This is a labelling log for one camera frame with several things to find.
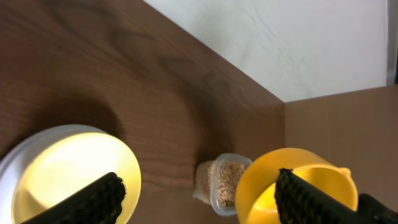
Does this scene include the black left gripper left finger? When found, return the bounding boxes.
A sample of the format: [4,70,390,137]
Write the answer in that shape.
[22,172,126,224]

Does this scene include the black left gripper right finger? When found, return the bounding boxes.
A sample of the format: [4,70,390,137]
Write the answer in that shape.
[274,169,397,224]

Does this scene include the yellow plastic scoop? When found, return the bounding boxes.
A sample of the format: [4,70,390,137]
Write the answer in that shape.
[235,148,358,223]

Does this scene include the yellow plastic bowl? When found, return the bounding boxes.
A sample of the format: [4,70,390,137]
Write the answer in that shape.
[11,133,141,224]

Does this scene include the white digital kitchen scale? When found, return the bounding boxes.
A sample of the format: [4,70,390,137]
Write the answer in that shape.
[1,124,104,224]

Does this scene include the clear container of soybeans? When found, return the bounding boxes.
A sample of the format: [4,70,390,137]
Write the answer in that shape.
[193,153,252,217]

